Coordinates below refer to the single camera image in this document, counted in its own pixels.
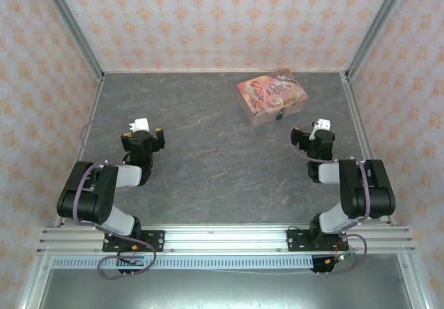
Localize aluminium frame post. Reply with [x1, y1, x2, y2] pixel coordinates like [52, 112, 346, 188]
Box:
[345, 0, 416, 81]
[36, 0, 105, 81]

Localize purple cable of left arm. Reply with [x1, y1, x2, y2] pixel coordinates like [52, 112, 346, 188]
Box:
[74, 117, 157, 281]

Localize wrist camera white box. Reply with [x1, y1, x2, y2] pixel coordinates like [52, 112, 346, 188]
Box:
[309, 117, 332, 140]
[128, 117, 151, 133]

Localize black base plate right arm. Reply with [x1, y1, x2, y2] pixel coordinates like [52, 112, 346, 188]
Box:
[287, 228, 348, 253]

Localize black base plate left arm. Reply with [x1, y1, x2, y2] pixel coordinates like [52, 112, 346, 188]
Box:
[101, 230, 166, 253]

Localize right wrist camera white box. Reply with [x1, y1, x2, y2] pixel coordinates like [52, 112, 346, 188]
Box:
[309, 117, 332, 140]

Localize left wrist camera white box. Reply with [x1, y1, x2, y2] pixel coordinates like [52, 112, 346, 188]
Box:
[128, 117, 151, 133]

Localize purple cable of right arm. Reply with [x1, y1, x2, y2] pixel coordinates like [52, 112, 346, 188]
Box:
[289, 118, 369, 276]

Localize pink printed keepsake box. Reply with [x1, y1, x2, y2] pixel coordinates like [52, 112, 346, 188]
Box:
[236, 67, 309, 128]

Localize aluminium mounting rail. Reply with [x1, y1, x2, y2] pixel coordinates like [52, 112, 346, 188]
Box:
[36, 223, 416, 255]

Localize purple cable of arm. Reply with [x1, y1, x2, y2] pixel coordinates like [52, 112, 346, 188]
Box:
[289, 118, 369, 276]
[74, 117, 157, 281]

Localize aluminium side rail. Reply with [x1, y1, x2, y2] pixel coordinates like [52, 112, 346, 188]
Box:
[54, 76, 105, 227]
[341, 72, 397, 227]

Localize white slotted cable duct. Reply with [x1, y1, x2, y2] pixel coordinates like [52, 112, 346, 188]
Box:
[51, 255, 315, 270]

